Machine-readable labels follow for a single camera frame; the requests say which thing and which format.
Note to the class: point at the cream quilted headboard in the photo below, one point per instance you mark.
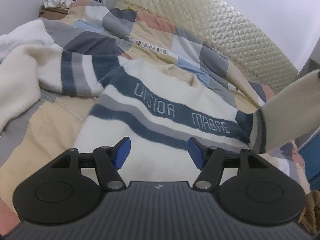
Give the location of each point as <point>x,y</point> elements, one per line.
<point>230,33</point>

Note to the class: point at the patchwork plaid duvet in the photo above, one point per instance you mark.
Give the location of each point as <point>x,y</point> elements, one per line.
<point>51,126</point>

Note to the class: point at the cardboard box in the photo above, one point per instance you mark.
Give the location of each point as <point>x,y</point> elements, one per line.
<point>53,13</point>

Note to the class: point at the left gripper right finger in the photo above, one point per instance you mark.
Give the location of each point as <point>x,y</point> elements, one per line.
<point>209,160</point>

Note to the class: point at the white crumpled cloth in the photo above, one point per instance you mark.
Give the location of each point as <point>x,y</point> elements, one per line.
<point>64,4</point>

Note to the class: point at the brown garment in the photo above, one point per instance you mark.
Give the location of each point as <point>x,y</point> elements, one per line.
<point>310,217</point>

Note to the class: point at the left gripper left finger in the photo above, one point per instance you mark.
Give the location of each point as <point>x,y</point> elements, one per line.
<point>108,160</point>

